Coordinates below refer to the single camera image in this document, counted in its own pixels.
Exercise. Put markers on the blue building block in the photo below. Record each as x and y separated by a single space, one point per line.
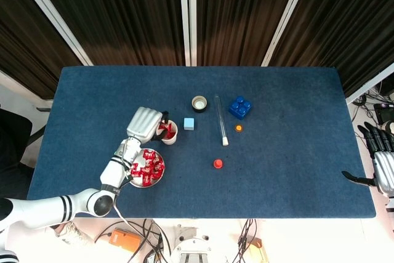
240 112

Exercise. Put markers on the dark brown curtain panel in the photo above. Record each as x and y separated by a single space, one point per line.
354 29
243 13
24 44
123 13

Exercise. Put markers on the round steel plate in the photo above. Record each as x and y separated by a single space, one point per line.
157 180

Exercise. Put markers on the black cup beige inside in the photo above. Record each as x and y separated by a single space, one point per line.
199 109

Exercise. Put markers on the black chair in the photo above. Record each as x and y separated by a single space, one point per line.
12 152

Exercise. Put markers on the glass tube white stopper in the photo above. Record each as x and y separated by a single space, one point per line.
225 141

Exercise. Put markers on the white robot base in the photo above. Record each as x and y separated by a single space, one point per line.
191 247

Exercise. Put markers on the red candy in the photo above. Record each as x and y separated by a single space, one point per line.
149 154
136 173
159 161
171 133
158 170
146 170
149 162
147 179
162 127

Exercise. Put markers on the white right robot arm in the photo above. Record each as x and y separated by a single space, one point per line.
391 206

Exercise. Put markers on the tan wooden piece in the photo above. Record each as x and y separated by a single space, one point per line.
257 246

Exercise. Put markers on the white frame post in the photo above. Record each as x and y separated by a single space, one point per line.
55 16
184 16
287 16
369 86

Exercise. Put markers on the small red cap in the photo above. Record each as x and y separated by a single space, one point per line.
218 164

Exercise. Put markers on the orange box device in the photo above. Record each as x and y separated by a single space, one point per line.
126 240

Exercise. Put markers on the white sneaker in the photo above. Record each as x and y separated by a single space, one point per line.
72 233

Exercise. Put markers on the blue felt table cover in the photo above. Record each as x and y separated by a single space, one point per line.
277 183

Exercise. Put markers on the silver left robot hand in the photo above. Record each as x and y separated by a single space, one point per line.
143 123

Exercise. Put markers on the white paper cup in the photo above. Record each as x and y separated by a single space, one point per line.
170 141

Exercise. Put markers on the orange round disc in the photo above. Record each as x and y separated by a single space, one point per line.
238 128

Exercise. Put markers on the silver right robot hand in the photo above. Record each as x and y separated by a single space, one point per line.
386 170

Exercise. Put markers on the dark electronic device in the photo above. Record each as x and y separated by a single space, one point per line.
383 112

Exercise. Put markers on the light blue cube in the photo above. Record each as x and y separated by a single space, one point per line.
189 123

